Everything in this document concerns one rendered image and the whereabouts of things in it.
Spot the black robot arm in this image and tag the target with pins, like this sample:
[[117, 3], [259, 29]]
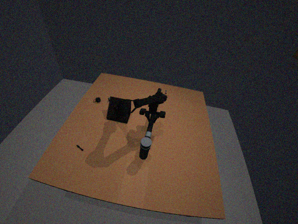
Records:
[[122, 107]]

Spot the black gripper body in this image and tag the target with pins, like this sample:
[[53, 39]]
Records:
[[152, 110]]

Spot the black long rod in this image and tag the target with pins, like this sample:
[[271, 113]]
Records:
[[152, 118]]

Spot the dark grey post with cap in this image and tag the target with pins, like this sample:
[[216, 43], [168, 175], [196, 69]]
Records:
[[145, 144]]

